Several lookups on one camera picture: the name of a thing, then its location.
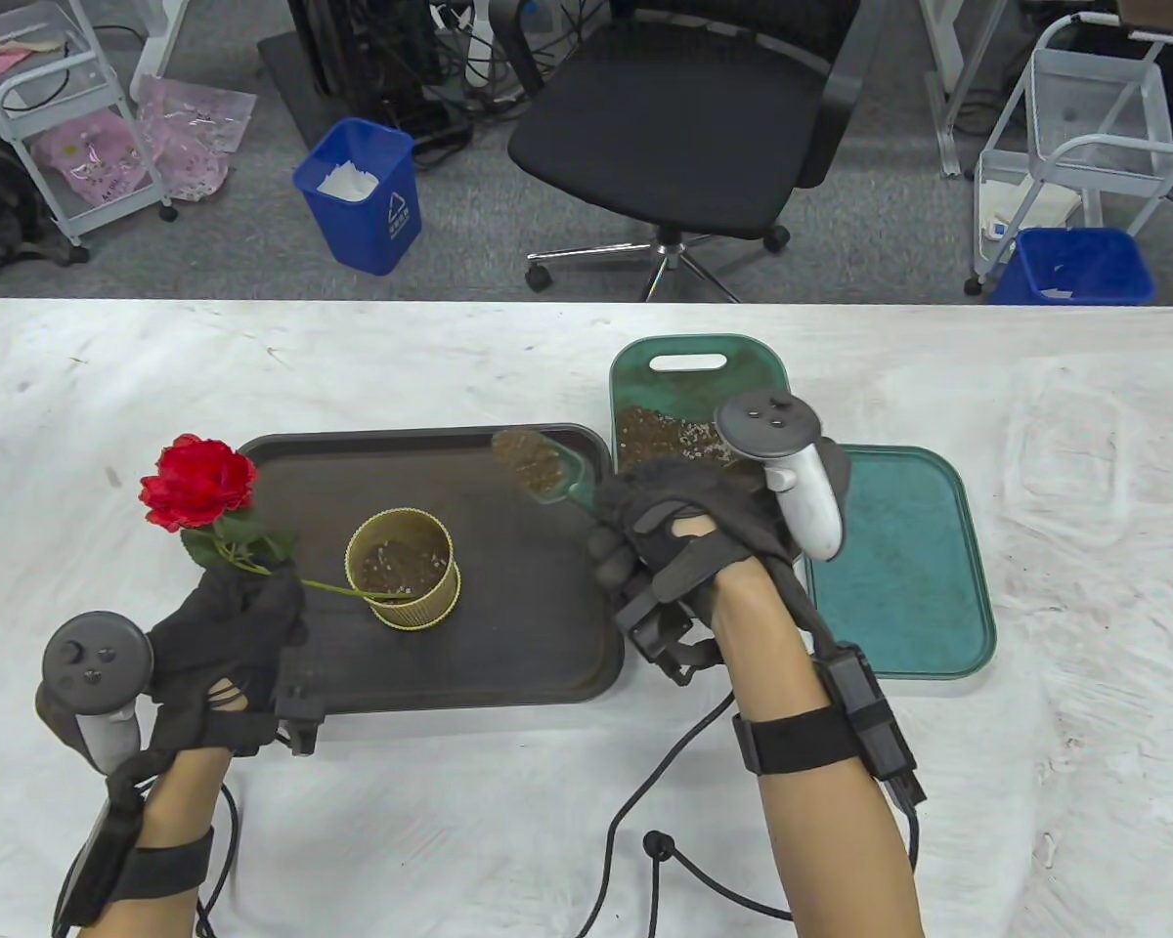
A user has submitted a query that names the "person's left hand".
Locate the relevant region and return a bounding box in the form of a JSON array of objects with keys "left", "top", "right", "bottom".
[{"left": 147, "top": 565, "right": 309, "bottom": 758}]

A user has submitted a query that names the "person's right hand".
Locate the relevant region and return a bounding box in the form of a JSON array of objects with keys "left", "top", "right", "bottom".
[{"left": 586, "top": 459, "right": 807, "bottom": 626}]

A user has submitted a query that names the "green plastic trowel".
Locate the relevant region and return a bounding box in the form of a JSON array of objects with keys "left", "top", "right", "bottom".
[{"left": 492, "top": 428, "right": 609, "bottom": 516}]

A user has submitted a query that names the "brown potting mix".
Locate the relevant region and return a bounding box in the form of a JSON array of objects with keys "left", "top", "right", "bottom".
[
  {"left": 616, "top": 405, "right": 744, "bottom": 470},
  {"left": 364, "top": 537, "right": 449, "bottom": 595},
  {"left": 492, "top": 430, "right": 570, "bottom": 495}
]

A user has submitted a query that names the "red artificial rose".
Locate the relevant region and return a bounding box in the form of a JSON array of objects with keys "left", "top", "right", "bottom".
[{"left": 139, "top": 434, "right": 397, "bottom": 601}]

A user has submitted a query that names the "person's left forearm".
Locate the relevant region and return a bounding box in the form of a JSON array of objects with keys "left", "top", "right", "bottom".
[{"left": 78, "top": 747, "right": 231, "bottom": 938}]

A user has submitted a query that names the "green plastic bin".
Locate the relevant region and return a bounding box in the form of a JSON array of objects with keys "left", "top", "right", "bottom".
[{"left": 611, "top": 335, "right": 812, "bottom": 509}]

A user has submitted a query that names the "grey handheld controller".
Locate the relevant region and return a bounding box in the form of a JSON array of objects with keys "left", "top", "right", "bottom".
[
  {"left": 37, "top": 611, "right": 155, "bottom": 775},
  {"left": 716, "top": 389, "right": 847, "bottom": 562}
]

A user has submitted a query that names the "dark brown plastic tray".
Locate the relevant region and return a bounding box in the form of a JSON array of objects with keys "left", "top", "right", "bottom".
[{"left": 239, "top": 423, "right": 627, "bottom": 716}]

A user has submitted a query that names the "yellow ribbed flower pot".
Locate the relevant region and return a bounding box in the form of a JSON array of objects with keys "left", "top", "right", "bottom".
[{"left": 344, "top": 508, "right": 462, "bottom": 632}]

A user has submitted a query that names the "green plastic bin lid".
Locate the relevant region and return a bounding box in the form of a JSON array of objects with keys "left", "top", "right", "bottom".
[{"left": 804, "top": 446, "right": 998, "bottom": 682}]

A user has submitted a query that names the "black office chair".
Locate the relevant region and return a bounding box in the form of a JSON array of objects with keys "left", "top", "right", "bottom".
[{"left": 489, "top": 0, "right": 863, "bottom": 302}]

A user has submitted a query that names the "blue waste bin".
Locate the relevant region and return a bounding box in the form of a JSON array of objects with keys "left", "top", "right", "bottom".
[
  {"left": 992, "top": 228, "right": 1157, "bottom": 307},
  {"left": 292, "top": 117, "right": 423, "bottom": 277}
]

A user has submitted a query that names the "white crumpled paper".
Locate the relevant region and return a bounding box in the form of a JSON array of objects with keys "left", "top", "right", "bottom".
[{"left": 316, "top": 162, "right": 380, "bottom": 203}]

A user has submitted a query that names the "pink plastic bag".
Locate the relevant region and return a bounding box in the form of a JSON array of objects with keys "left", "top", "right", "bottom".
[
  {"left": 37, "top": 109, "right": 148, "bottom": 206},
  {"left": 135, "top": 75, "right": 258, "bottom": 203}
]

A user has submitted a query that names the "black computer tower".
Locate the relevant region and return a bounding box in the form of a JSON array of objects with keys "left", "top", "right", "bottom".
[{"left": 288, "top": 0, "right": 448, "bottom": 107}]

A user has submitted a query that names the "black floor mat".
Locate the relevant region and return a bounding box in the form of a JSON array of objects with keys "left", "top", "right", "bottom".
[{"left": 257, "top": 29, "right": 470, "bottom": 152}]

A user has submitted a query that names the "black wrist strap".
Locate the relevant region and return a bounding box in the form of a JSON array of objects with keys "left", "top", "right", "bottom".
[
  {"left": 51, "top": 787, "right": 216, "bottom": 929},
  {"left": 733, "top": 645, "right": 928, "bottom": 807}
]

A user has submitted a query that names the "white wire cart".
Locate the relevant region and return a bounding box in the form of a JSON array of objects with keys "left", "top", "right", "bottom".
[
  {"left": 965, "top": 15, "right": 1173, "bottom": 297},
  {"left": 0, "top": 0, "right": 177, "bottom": 247}
]

